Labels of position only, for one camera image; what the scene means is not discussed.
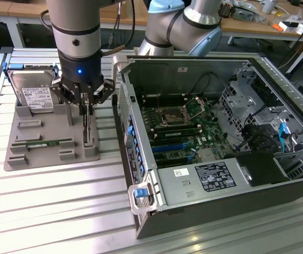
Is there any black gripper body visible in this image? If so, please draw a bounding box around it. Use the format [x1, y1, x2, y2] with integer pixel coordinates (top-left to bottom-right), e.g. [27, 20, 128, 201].
[58, 51, 105, 95]

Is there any black graphics card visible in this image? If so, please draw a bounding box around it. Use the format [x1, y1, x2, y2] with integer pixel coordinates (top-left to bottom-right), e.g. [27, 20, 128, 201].
[81, 104, 93, 148]

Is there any loose green RAM stick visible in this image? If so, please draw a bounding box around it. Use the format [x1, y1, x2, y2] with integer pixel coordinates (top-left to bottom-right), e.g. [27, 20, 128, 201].
[25, 140, 62, 148]

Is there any black RAM slot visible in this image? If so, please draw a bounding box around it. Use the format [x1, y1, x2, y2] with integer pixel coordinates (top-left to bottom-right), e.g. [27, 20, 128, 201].
[141, 95, 184, 103]
[142, 99, 186, 107]

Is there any grey parts rack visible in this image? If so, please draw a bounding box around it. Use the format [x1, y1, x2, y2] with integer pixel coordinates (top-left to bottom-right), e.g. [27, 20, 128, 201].
[4, 91, 102, 173]

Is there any CPU socket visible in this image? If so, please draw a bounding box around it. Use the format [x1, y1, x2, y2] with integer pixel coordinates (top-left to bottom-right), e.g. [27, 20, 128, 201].
[160, 105, 191, 126]

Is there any installed black RAM stick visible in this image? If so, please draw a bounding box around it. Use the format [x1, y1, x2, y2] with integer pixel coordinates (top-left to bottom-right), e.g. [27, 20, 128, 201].
[153, 126, 202, 139]

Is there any blue expansion slot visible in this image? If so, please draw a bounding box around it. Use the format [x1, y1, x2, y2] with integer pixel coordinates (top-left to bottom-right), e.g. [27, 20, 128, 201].
[151, 144, 189, 153]

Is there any metal socket cover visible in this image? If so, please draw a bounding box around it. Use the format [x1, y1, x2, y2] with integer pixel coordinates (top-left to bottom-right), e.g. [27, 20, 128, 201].
[182, 96, 210, 117]

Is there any black expansion slot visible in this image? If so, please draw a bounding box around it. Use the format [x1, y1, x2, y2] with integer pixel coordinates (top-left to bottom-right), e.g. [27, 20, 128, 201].
[155, 156, 188, 168]

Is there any blue case latch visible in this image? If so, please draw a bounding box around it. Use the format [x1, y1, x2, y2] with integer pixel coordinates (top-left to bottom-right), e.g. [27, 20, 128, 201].
[132, 187, 146, 199]

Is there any green motherboard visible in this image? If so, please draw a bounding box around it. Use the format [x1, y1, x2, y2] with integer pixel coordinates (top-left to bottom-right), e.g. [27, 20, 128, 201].
[137, 92, 234, 170]

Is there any silver chipset heat sink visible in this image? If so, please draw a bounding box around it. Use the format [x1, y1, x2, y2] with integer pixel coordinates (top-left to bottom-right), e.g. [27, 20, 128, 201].
[196, 148, 219, 162]

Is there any grey power supply unit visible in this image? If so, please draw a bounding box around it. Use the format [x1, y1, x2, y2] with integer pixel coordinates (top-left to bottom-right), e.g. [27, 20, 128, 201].
[156, 158, 254, 207]

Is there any metal disk bay cage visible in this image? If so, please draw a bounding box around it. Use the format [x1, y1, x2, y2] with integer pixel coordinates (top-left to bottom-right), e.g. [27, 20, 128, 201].
[218, 79, 264, 128]

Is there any pile of electronic parts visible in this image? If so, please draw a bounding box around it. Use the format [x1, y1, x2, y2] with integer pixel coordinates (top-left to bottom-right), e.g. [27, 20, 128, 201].
[221, 0, 267, 23]

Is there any open black PC case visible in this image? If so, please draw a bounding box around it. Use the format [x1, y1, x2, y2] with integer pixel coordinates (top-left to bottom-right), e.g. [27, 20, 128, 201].
[111, 54, 303, 240]

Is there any black air shroud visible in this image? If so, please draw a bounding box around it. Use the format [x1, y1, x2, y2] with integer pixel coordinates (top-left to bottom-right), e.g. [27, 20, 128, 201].
[224, 152, 291, 187]

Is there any grey cup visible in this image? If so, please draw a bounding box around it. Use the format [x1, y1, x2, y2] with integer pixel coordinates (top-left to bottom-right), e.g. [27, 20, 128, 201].
[262, 0, 279, 14]

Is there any orange and white box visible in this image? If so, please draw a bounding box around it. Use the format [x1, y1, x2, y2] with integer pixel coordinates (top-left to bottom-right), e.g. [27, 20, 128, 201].
[271, 21, 300, 34]

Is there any hard disk with blue bracket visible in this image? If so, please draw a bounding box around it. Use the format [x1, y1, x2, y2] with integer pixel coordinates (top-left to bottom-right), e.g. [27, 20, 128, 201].
[2, 62, 63, 115]

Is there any grey case corner bracket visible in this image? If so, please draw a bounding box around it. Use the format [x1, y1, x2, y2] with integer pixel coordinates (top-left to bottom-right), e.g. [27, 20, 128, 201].
[111, 55, 136, 99]
[127, 184, 158, 214]

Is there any hanging black cable with plug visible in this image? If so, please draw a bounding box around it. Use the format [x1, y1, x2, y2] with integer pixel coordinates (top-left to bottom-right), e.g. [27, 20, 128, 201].
[109, 0, 122, 44]

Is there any black camera cable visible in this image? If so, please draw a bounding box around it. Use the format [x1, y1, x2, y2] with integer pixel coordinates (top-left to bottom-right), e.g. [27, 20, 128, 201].
[99, 0, 137, 57]

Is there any wooden desk white frame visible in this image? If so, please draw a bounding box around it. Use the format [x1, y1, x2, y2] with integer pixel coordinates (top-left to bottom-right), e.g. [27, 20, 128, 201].
[219, 0, 303, 74]
[0, 0, 149, 48]

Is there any black wire loop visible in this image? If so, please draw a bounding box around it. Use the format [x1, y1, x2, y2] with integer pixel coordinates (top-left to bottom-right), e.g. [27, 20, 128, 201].
[192, 72, 226, 96]

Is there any blue flat wire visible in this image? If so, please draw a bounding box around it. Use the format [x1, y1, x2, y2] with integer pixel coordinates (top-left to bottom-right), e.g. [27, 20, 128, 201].
[278, 122, 291, 154]

